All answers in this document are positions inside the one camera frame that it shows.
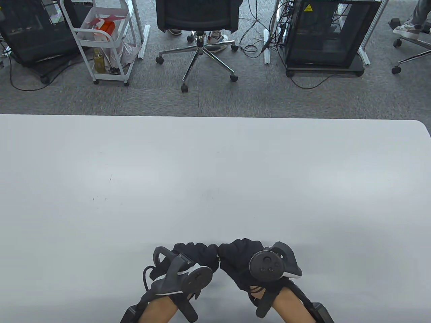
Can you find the chrome chair base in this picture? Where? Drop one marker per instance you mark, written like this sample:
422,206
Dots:
396,70

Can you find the white rolling cart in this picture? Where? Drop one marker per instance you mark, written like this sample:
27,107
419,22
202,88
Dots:
101,43

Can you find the person's left forearm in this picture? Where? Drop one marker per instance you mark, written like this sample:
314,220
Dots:
158,311

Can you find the black computer case yellow sticker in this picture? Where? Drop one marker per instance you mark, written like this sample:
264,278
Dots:
323,37

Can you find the person's right hand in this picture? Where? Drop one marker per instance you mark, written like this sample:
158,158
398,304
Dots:
235,259

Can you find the black office chair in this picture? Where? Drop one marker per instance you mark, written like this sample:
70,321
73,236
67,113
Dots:
197,15

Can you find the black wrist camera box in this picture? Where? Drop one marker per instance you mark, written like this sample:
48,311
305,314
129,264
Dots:
323,314
129,314

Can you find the person's right forearm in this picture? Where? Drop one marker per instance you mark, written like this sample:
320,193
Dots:
289,306

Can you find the black wheeled platform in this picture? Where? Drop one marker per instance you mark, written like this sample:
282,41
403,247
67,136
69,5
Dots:
323,69
50,69

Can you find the black controller mount bracket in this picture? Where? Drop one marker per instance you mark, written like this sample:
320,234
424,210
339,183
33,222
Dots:
266,302
187,308

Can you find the clear plastic bag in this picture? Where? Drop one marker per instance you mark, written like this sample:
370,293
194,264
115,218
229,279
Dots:
129,54

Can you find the yellow bottle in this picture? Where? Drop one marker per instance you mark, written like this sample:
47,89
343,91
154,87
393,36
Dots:
99,62

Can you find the white metal desk leg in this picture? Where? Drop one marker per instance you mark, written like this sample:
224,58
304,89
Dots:
267,50
144,43
364,55

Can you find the person's left hand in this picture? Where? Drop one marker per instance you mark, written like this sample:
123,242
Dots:
198,254

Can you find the orange box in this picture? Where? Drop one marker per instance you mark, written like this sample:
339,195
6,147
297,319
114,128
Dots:
107,26

